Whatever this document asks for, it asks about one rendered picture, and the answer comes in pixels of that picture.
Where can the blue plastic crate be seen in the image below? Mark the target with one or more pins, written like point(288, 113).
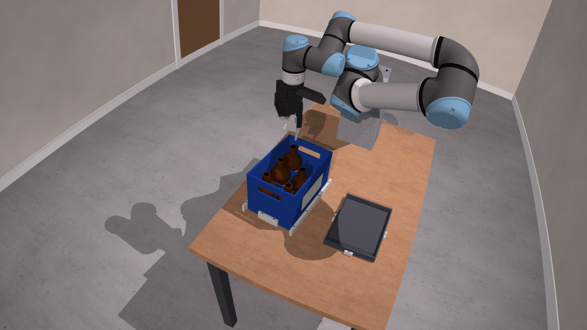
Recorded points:
point(292, 206)

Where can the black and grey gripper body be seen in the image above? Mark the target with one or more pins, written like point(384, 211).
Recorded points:
point(286, 101)

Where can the brown glass bottle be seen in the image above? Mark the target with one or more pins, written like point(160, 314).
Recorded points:
point(280, 173)
point(292, 159)
point(267, 177)
point(299, 179)
point(287, 188)

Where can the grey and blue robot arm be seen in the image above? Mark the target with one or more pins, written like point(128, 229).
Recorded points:
point(445, 100)

